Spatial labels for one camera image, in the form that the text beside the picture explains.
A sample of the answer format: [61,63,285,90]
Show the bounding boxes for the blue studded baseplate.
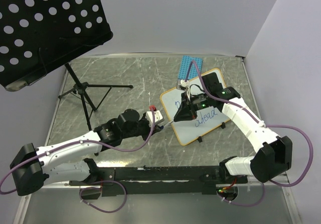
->
[177,55,203,81]

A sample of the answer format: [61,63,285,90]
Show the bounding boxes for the wire whiteboard easel stand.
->
[197,121,226,143]

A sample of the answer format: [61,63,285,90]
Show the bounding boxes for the yellow framed whiteboard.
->
[159,67,237,147]

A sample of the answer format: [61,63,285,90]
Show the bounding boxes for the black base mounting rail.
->
[69,166,248,197]

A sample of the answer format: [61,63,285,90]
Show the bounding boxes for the black perforated music stand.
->
[0,0,134,157]

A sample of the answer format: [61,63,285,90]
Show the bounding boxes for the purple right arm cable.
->
[184,60,314,207]

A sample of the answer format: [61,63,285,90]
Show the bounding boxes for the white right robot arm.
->
[174,73,292,183]

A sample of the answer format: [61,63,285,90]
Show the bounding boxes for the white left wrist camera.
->
[146,105,164,126]

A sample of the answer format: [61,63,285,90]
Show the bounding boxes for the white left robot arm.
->
[10,109,164,196]

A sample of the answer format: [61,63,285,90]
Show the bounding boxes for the white blue whiteboard marker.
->
[161,121,174,129]

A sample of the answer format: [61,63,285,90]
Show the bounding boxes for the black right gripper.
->
[174,91,211,122]

